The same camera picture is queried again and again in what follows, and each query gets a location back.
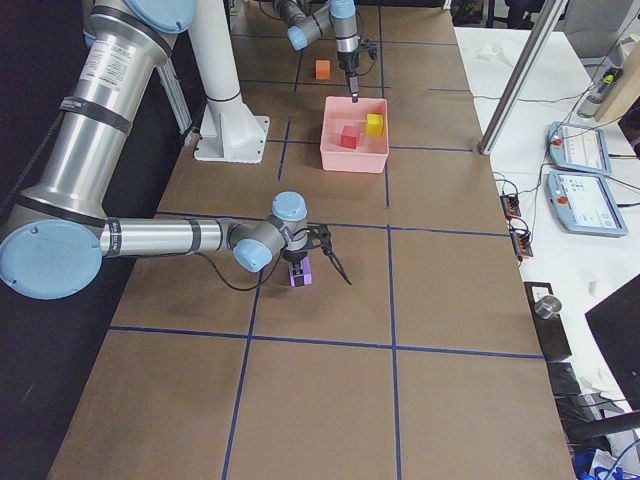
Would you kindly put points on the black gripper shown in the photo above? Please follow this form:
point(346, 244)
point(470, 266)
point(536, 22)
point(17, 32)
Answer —
point(294, 256)
point(347, 62)

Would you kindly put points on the purple foam block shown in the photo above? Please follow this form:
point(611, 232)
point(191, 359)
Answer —
point(308, 271)

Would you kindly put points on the orange foam block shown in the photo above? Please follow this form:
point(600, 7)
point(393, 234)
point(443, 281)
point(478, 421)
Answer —
point(323, 70)

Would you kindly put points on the yellow foam block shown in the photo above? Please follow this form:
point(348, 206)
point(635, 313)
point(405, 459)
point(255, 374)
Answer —
point(374, 126)

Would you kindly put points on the red foam block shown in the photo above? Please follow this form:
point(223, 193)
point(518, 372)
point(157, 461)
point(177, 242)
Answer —
point(350, 136)

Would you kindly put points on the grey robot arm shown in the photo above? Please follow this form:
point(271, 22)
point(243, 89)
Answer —
point(337, 16)
point(57, 234)

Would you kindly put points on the pink plastic bin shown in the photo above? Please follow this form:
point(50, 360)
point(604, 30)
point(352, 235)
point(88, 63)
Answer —
point(371, 154)

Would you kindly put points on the crumpled white tissue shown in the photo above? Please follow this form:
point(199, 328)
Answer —
point(490, 52)

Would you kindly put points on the orange terminal connector block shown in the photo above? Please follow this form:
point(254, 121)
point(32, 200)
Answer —
point(510, 205)

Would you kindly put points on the far teach pendant tablet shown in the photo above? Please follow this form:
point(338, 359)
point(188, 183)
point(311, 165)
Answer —
point(578, 148)

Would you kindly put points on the teach pendant tablet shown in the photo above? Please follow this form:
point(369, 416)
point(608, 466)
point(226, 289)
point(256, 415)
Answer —
point(578, 148)
point(584, 204)

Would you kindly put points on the silver metal cylinder weight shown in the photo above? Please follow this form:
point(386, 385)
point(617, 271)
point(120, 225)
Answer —
point(547, 307)

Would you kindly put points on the near teach pendant tablet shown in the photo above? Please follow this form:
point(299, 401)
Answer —
point(584, 204)

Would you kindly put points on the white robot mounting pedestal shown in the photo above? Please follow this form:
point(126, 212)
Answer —
point(229, 131)

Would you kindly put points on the aluminium frame post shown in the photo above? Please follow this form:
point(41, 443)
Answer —
point(532, 49)

